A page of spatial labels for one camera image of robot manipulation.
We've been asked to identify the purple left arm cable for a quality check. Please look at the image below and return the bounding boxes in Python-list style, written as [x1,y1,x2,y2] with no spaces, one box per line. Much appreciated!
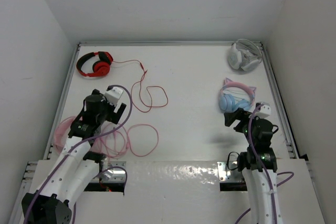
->
[22,84,133,224]

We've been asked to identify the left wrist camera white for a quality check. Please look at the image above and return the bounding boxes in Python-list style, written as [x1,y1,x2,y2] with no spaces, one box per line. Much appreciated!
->
[104,87,123,106]

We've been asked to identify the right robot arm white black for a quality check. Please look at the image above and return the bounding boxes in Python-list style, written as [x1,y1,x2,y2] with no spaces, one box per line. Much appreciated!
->
[224,109,284,223]

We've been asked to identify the pink headphone cable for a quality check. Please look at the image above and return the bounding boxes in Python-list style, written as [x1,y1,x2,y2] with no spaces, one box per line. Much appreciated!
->
[91,122,159,158]

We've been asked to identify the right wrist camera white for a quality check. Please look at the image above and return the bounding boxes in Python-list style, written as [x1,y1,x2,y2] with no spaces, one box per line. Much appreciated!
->
[255,102,271,119]

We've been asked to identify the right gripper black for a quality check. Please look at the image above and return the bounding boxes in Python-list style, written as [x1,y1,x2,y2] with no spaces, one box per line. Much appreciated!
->
[224,107,263,145]

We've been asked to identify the white grey headphones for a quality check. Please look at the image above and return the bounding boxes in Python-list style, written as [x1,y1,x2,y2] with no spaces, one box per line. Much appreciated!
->
[228,39,263,72]

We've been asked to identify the red black headphones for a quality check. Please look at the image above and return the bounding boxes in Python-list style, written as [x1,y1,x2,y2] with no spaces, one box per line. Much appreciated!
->
[76,51,113,78]

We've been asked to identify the white front cover board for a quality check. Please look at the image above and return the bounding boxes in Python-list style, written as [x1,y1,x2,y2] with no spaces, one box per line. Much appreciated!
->
[18,159,326,224]

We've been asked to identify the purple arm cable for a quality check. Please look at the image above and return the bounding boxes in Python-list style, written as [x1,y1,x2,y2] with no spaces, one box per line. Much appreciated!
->
[236,103,295,224]
[22,84,133,224]

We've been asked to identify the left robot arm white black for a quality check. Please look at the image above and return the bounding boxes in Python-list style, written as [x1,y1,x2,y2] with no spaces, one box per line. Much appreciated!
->
[22,85,133,223]

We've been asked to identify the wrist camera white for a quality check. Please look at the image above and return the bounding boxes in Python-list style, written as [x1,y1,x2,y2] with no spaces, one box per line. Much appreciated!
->
[255,102,271,119]
[104,87,123,106]

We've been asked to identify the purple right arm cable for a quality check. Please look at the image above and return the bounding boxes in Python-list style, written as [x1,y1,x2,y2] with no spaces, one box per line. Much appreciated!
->
[236,103,295,224]

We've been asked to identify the aluminium frame rail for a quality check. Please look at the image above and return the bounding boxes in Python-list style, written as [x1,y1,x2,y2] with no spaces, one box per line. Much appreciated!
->
[7,40,316,224]

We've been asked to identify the blue pink cat-ear headphones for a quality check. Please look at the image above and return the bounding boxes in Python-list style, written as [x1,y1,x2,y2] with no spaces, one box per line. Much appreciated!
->
[218,78,256,113]

